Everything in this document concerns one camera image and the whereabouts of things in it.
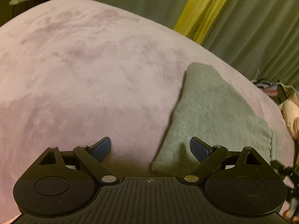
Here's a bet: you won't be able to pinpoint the yellow curtain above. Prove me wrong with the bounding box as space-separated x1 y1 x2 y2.
174 0 227 44

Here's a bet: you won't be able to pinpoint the grey pants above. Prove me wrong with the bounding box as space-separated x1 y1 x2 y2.
152 62 282 177

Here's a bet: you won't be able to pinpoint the pink bed blanket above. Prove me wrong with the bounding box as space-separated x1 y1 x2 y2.
1 0 295 223

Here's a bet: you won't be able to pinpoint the grey curtain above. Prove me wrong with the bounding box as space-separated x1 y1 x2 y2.
1 0 298 87

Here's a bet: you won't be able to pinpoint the person's right hand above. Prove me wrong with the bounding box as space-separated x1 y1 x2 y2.
281 93 299 141

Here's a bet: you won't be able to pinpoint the cluttered items beside bed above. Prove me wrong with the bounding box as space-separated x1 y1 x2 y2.
251 78 298 105

